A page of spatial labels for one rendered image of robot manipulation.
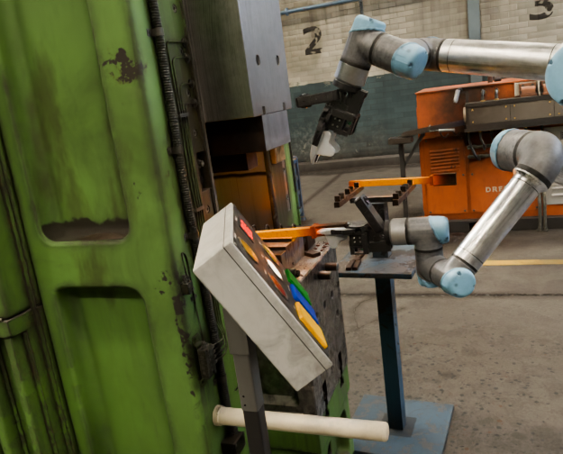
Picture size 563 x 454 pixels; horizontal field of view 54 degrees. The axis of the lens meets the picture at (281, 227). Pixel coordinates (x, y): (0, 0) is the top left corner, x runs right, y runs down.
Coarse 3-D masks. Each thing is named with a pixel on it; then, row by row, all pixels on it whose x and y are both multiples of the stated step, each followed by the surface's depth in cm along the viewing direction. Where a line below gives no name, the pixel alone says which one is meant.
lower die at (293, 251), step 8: (264, 240) 165; (272, 240) 164; (280, 240) 163; (288, 240) 162; (296, 240) 166; (272, 248) 159; (280, 248) 158; (288, 248) 160; (296, 248) 166; (280, 256) 154; (288, 256) 159; (296, 256) 166; (288, 264) 159
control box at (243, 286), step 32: (224, 224) 103; (224, 256) 88; (256, 256) 99; (224, 288) 89; (256, 288) 89; (288, 288) 107; (256, 320) 91; (288, 320) 91; (288, 352) 93; (320, 352) 93
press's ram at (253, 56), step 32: (192, 0) 137; (224, 0) 134; (256, 0) 144; (192, 32) 139; (224, 32) 137; (256, 32) 143; (224, 64) 139; (256, 64) 142; (224, 96) 141; (256, 96) 141; (288, 96) 164
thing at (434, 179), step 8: (432, 176) 205; (440, 176) 205; (448, 176) 204; (456, 176) 204; (352, 184) 220; (360, 184) 218; (368, 184) 217; (376, 184) 216; (384, 184) 214; (392, 184) 213; (400, 184) 212; (432, 184) 206; (440, 184) 206; (448, 184) 204; (456, 184) 204
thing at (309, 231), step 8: (320, 224) 161; (328, 224) 159; (336, 224) 157; (344, 224) 156; (264, 232) 166; (272, 232) 165; (280, 232) 164; (288, 232) 163; (296, 232) 162; (304, 232) 161; (312, 232) 159
